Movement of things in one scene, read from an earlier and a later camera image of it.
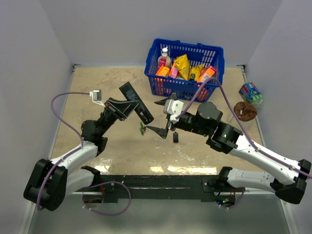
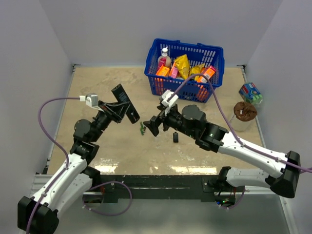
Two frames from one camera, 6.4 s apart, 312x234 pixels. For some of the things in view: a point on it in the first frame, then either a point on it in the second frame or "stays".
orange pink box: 163,70 stays
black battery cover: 175,137 stays
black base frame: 161,188 stays
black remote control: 129,94 -> 121,96
